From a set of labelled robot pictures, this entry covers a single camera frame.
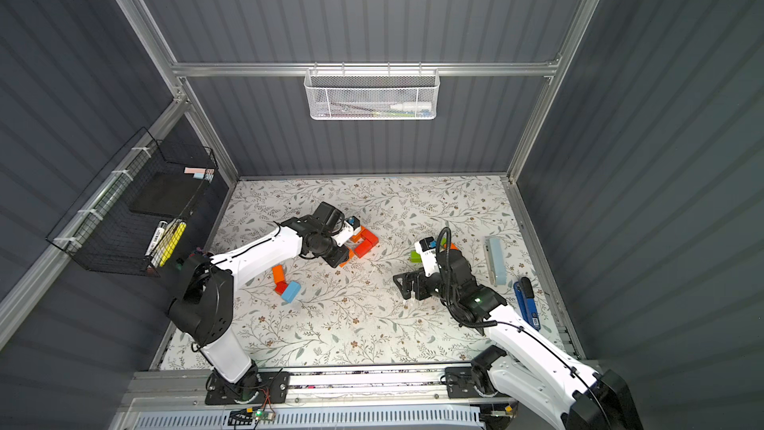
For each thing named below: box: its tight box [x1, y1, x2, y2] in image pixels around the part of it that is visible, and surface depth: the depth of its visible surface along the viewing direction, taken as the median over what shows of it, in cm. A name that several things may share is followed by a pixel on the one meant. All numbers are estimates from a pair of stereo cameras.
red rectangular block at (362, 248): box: [354, 238, 374, 259], surface depth 100 cm
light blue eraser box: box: [484, 235, 509, 287], surface depth 93 cm
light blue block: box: [280, 280, 302, 304], surface depth 90 cm
